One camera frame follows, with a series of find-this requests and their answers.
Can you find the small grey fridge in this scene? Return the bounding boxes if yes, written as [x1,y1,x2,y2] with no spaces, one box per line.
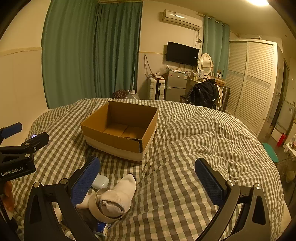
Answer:
[165,71,188,102]

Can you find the ceiling lamp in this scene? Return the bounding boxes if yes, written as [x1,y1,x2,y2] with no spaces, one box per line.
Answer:
[245,0,285,6]

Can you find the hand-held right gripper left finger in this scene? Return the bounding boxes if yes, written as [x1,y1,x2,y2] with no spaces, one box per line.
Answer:
[24,156,101,241]

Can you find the cardboard box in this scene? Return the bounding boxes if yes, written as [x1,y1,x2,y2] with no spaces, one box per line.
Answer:
[80,100,159,162]

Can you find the red fire extinguisher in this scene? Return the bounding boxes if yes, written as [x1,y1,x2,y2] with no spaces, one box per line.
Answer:
[277,133,287,148]

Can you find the black backpack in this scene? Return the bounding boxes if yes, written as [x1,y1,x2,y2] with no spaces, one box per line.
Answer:
[186,79,221,108]

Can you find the black wall television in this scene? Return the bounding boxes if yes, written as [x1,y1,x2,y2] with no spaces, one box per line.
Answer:
[166,42,199,66]

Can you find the wooden dressing table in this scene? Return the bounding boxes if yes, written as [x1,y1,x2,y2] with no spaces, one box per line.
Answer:
[187,77,226,93]

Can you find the narrow green curtain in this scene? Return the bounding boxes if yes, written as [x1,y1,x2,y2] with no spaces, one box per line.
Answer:
[202,16,231,80]

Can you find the blue and white packet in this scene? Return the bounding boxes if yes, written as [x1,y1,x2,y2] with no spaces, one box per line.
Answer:
[92,220,112,236]

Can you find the white louvred wardrobe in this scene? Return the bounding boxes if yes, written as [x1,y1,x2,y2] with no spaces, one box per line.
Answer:
[225,39,282,137]

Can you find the hanging wall cables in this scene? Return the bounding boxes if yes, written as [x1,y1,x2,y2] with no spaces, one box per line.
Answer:
[144,54,151,77]

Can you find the clear water jug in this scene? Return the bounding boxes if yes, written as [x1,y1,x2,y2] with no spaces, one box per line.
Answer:
[126,89,140,100]

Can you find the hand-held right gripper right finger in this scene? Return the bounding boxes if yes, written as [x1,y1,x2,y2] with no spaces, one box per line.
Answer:
[195,158,271,241]

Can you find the plain white sock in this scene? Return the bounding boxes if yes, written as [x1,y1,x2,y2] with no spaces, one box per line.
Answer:
[76,195,93,209]

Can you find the person's left hand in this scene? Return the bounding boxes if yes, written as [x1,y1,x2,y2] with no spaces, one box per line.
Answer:
[5,181,15,212]

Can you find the white suitcase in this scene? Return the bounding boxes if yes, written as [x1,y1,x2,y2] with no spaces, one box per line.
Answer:
[148,77,166,100]

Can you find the white sock with dark cuff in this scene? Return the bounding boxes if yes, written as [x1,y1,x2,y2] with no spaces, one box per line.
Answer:
[100,174,137,214]

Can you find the white earbuds case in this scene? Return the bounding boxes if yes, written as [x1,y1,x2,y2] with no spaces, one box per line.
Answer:
[91,174,110,189]

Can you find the brown suitcase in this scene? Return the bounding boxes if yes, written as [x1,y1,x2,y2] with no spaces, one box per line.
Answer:
[217,87,231,113]

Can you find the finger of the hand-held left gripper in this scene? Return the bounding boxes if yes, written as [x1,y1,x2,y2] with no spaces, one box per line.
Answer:
[0,132,50,163]
[0,123,23,142]

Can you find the clear plastic bag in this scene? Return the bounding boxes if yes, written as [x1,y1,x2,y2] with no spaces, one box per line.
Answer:
[157,65,172,76]

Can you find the green checked blanket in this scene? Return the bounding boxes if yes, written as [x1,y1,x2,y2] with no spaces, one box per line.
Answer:
[10,98,290,241]

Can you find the green oval board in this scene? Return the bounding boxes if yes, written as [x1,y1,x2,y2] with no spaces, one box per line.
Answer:
[262,143,278,164]

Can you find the oval white mirror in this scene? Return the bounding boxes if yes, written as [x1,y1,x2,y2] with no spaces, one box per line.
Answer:
[198,53,214,78]

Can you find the white air conditioner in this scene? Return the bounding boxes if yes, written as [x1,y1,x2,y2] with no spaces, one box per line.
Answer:
[161,9,203,31]

